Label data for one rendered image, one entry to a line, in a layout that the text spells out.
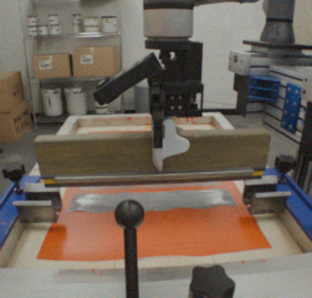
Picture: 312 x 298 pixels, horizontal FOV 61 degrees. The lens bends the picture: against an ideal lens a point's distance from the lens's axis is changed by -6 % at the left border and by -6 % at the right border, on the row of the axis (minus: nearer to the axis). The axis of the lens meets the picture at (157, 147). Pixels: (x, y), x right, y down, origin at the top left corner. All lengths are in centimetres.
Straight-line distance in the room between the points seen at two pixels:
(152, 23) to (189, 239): 37
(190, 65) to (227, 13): 388
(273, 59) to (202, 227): 87
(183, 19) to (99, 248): 39
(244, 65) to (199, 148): 76
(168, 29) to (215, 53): 388
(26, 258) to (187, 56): 42
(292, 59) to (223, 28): 302
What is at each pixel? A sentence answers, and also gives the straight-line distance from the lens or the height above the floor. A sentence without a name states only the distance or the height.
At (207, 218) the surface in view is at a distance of 58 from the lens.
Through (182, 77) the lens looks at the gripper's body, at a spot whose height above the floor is 123.
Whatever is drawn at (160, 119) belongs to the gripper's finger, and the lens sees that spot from 42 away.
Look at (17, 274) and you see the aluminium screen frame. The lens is 47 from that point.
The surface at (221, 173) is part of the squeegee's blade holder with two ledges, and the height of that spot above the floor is 107.
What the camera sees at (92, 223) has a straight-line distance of 58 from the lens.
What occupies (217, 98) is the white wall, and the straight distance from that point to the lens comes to 441.
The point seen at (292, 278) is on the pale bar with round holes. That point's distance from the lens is 38.
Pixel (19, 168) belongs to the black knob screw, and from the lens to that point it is 59.
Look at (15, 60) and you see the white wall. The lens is 450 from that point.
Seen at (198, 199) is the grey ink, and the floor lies 96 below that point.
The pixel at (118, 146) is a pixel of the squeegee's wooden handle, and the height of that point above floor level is 112.
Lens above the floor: 131
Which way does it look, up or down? 24 degrees down
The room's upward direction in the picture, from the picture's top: straight up
